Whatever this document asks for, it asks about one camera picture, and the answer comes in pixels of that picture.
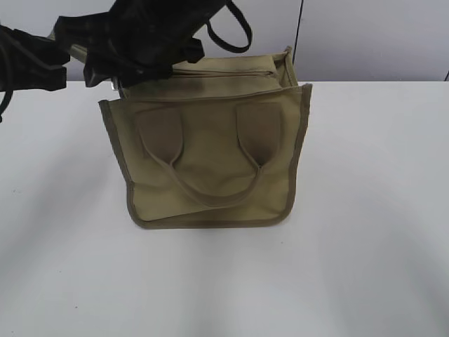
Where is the yellow canvas tote bag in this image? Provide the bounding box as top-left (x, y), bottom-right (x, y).
top-left (99, 48), bottom-right (312, 229)

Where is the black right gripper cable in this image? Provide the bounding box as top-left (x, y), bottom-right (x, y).
top-left (206, 0), bottom-right (254, 51)

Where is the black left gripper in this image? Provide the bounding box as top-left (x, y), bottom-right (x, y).
top-left (1, 25), bottom-right (71, 91)

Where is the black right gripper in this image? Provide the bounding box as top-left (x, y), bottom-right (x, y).
top-left (53, 1), bottom-right (206, 88)

